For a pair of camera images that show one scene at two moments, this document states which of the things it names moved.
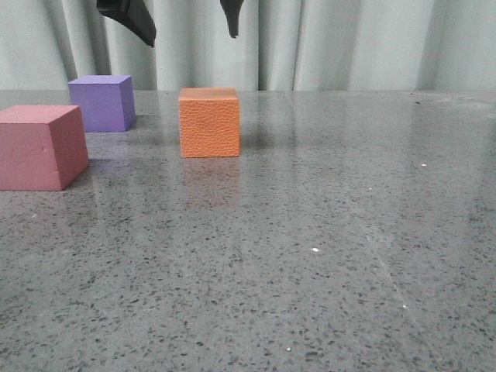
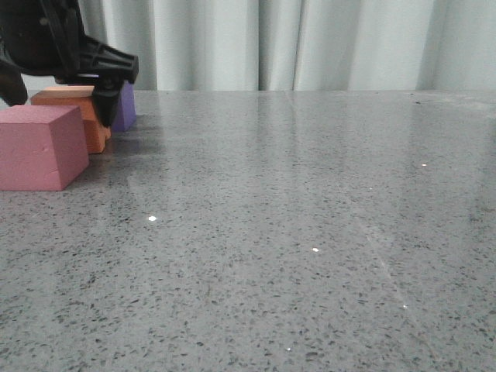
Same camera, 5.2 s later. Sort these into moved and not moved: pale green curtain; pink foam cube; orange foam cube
Moved: orange foam cube
Not moved: pink foam cube; pale green curtain
